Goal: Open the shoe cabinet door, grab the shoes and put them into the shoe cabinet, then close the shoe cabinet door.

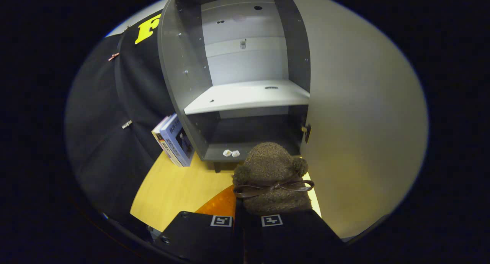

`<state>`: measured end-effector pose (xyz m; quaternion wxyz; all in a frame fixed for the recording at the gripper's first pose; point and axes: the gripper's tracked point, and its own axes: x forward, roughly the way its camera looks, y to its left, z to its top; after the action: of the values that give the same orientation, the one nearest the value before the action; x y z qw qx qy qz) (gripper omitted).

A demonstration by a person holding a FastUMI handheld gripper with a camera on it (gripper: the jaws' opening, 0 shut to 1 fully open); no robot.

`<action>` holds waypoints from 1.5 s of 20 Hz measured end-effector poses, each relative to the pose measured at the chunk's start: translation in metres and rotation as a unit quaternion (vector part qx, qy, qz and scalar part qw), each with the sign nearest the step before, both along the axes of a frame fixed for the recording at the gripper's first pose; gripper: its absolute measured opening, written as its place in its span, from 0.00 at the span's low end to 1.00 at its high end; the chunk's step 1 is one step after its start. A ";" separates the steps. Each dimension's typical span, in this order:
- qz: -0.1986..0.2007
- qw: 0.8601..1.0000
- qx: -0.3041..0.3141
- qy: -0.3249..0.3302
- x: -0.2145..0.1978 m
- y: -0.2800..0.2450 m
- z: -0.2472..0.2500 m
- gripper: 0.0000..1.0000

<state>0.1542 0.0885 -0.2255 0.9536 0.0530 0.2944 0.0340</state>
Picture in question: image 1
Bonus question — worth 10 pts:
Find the blue book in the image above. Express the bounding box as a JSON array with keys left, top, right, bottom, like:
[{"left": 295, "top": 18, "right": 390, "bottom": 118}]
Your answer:
[{"left": 160, "top": 114, "right": 195, "bottom": 167}]

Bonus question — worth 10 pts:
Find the brown fuzzy shoe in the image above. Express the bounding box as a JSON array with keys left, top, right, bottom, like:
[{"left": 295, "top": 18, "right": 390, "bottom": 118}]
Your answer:
[{"left": 232, "top": 142, "right": 315, "bottom": 215}]

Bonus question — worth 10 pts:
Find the white cabinet shelf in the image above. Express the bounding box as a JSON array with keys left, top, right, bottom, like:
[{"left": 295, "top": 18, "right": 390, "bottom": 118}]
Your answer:
[{"left": 184, "top": 79, "right": 310, "bottom": 115}]

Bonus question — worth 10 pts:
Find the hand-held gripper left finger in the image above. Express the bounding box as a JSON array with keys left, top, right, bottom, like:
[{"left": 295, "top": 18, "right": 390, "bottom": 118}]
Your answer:
[{"left": 155, "top": 185, "right": 245, "bottom": 264}]

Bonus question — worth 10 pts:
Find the black backdrop cloth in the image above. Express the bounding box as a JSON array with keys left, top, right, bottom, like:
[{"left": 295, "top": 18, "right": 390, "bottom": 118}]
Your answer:
[{"left": 65, "top": 13, "right": 175, "bottom": 222}]

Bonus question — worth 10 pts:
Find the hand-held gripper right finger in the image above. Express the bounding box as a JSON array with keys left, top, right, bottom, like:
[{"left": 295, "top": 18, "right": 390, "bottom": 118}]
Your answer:
[{"left": 243, "top": 210, "right": 345, "bottom": 264}]

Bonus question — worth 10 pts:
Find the beige shoe cabinet door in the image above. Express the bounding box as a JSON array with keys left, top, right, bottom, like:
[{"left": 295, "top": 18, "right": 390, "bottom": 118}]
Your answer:
[{"left": 285, "top": 0, "right": 428, "bottom": 239}]

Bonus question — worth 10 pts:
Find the dark grey shoe cabinet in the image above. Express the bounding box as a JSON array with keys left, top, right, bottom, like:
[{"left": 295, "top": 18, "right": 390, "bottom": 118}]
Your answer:
[{"left": 158, "top": 0, "right": 311, "bottom": 173}]

